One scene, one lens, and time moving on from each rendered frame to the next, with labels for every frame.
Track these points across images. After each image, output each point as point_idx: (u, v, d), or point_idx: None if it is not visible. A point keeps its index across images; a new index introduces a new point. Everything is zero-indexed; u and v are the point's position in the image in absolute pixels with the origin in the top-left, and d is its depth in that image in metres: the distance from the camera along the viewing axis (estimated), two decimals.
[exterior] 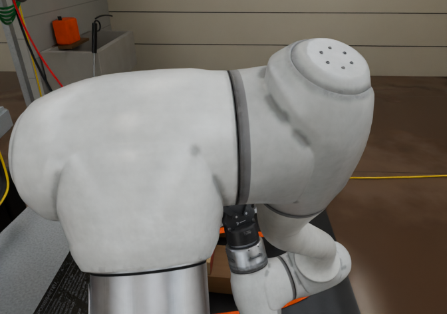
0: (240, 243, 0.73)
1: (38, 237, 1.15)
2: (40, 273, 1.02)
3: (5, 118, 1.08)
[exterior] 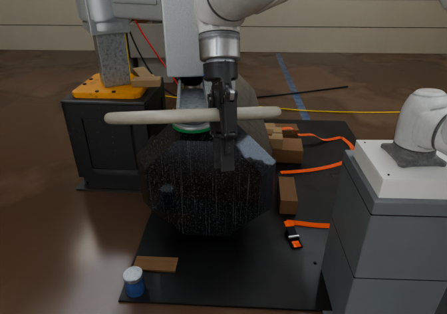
0: None
1: None
2: None
3: None
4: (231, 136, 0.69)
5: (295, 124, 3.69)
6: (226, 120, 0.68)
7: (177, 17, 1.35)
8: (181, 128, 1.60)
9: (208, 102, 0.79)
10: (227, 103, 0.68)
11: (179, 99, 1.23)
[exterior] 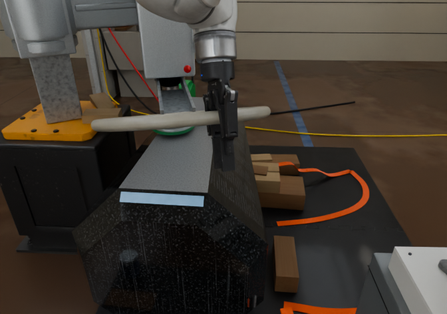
0: None
1: (188, 132, 1.66)
2: (202, 147, 1.52)
3: None
4: (233, 136, 0.70)
5: (295, 152, 3.12)
6: (227, 120, 0.69)
7: (154, 17, 1.32)
8: None
9: (204, 103, 0.78)
10: (228, 104, 0.68)
11: (161, 102, 1.21)
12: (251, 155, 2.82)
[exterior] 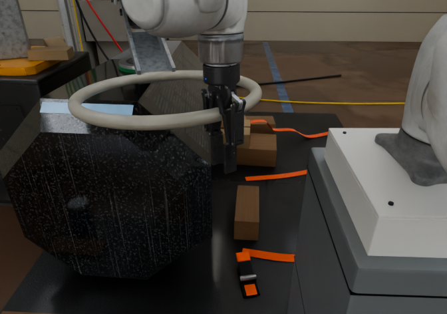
0: None
1: None
2: None
3: None
4: (238, 144, 0.69)
5: (274, 117, 2.99)
6: (234, 130, 0.67)
7: None
8: (118, 63, 1.44)
9: (203, 98, 0.74)
10: (235, 114, 0.65)
11: (136, 56, 1.09)
12: None
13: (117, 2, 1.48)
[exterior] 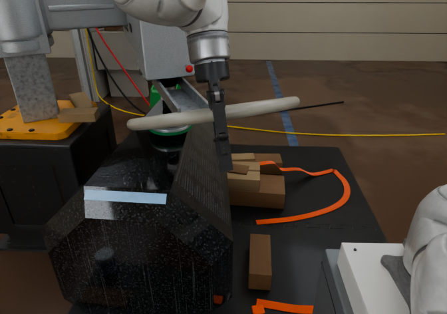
0: None
1: None
2: (173, 146, 1.54)
3: None
4: (222, 137, 0.69)
5: (280, 152, 3.14)
6: (215, 121, 0.68)
7: None
8: None
9: None
10: (214, 104, 0.68)
11: (173, 100, 1.21)
12: (235, 154, 2.84)
13: None
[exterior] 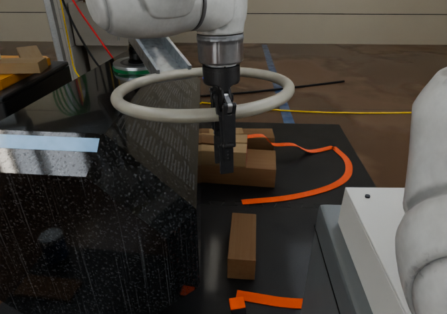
0: None
1: (114, 78, 1.32)
2: None
3: None
4: (229, 147, 0.68)
5: (273, 129, 2.79)
6: (223, 132, 0.66)
7: None
8: None
9: (210, 96, 0.75)
10: (225, 116, 0.65)
11: (150, 56, 1.10)
12: None
13: None
